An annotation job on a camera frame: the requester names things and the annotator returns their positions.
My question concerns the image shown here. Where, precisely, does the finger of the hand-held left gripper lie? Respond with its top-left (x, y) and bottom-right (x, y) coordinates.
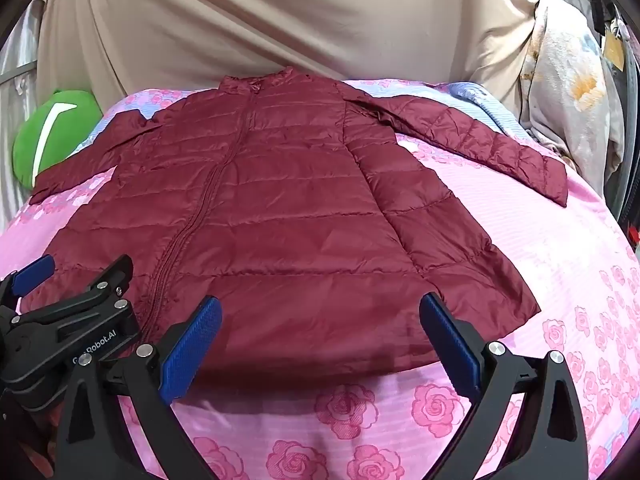
top-left (10, 254), bottom-right (135, 333)
top-left (0, 254), bottom-right (56, 313)

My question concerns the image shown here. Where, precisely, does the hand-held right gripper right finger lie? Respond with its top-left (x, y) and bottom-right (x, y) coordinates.
top-left (419, 292), bottom-right (588, 480)

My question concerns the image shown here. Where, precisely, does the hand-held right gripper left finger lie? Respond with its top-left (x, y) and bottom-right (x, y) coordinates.
top-left (55, 296), bottom-right (223, 480)

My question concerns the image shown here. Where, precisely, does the maroon puffer jacket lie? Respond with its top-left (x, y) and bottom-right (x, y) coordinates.
top-left (30, 74), bottom-right (571, 376)

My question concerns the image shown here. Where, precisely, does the pink floral bed sheet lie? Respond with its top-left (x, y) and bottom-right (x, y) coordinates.
top-left (0, 77), bottom-right (640, 480)

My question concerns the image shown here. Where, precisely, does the green plush toy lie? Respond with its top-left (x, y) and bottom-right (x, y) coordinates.
top-left (12, 90), bottom-right (103, 191)

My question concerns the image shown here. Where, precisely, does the grey floral hanging cloth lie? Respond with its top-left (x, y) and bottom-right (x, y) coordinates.
top-left (520, 0), bottom-right (626, 196)

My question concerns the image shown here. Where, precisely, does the beige cloth backdrop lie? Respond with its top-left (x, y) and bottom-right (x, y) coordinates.
top-left (37, 0), bottom-right (546, 121)

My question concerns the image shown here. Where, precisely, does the brown cardboard tag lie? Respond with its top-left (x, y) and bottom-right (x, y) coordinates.
top-left (601, 34), bottom-right (627, 72)

